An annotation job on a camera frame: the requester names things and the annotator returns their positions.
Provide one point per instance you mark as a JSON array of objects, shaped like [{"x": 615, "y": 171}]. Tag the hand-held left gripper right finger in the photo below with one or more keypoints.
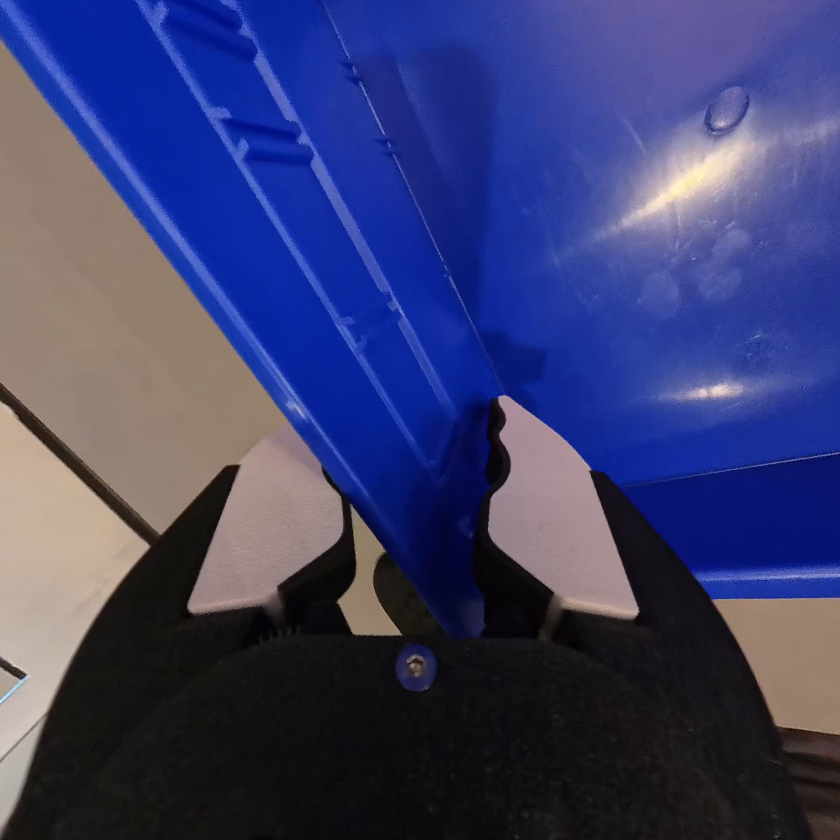
[{"x": 558, "y": 525}]

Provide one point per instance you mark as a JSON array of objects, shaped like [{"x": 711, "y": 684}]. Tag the blue plastic bin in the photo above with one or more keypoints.
[{"x": 590, "y": 262}]

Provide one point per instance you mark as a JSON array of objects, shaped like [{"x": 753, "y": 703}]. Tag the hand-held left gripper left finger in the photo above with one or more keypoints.
[{"x": 262, "y": 544}]

